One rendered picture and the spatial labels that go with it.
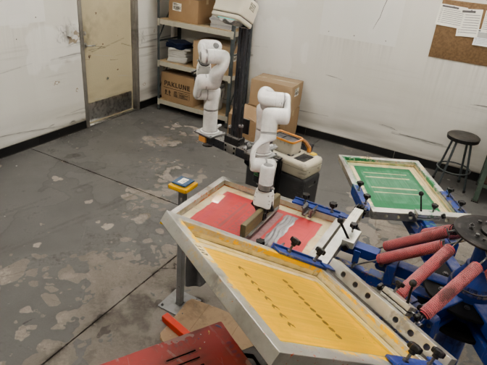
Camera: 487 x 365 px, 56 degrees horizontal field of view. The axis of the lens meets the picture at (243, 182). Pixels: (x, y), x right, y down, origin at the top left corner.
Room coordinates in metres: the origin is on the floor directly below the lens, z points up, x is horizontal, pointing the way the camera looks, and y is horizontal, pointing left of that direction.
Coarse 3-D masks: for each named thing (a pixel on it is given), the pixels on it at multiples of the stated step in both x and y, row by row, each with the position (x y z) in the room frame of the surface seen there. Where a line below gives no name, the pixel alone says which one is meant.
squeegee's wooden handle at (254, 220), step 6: (276, 198) 2.19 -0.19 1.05; (276, 204) 2.20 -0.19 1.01; (258, 210) 2.04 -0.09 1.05; (264, 210) 2.06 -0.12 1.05; (252, 216) 1.98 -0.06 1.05; (258, 216) 2.00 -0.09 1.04; (246, 222) 1.91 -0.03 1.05; (252, 222) 1.94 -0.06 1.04; (258, 222) 2.01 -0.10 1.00; (246, 228) 1.89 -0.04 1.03; (252, 228) 1.95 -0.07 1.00; (240, 234) 1.89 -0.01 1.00; (246, 234) 1.89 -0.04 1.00
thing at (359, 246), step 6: (354, 246) 1.81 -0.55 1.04; (360, 246) 1.82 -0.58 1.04; (366, 246) 1.82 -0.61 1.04; (372, 246) 1.83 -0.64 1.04; (348, 252) 1.82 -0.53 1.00; (366, 252) 1.78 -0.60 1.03; (372, 252) 1.78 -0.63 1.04; (378, 252) 1.78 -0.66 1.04; (366, 258) 1.78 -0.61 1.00; (372, 258) 1.77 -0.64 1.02
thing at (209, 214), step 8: (208, 208) 2.18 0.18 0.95; (216, 208) 2.19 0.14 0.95; (200, 216) 2.09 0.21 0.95; (208, 216) 2.10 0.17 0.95; (216, 216) 2.11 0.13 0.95; (208, 224) 2.02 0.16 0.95; (232, 232) 1.96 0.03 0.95; (256, 232) 1.98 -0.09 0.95; (264, 232) 1.99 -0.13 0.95; (280, 240) 1.93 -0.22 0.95; (288, 240) 1.94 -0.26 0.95; (304, 240) 1.95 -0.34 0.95; (296, 248) 1.87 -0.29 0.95
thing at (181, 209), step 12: (216, 180) 2.45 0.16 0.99; (228, 180) 2.46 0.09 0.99; (204, 192) 2.29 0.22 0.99; (252, 192) 2.38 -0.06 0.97; (180, 204) 2.13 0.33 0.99; (192, 204) 2.17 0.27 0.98; (288, 204) 2.27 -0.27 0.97; (324, 216) 2.18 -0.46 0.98; (336, 228) 2.04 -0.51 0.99; (324, 240) 1.91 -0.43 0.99; (312, 252) 1.80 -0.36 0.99
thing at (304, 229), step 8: (224, 200) 2.29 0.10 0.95; (232, 200) 2.29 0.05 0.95; (240, 200) 2.30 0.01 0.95; (248, 200) 2.31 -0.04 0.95; (224, 208) 2.20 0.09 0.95; (272, 216) 2.16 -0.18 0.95; (280, 216) 2.17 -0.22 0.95; (296, 216) 2.19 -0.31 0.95; (264, 224) 2.07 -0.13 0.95; (272, 224) 2.08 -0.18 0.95; (296, 224) 2.10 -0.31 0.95; (304, 224) 2.11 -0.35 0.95; (312, 224) 2.12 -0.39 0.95; (320, 224) 2.13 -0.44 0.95; (288, 232) 2.01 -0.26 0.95; (296, 232) 2.02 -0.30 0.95; (304, 232) 2.02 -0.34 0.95; (312, 232) 2.03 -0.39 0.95
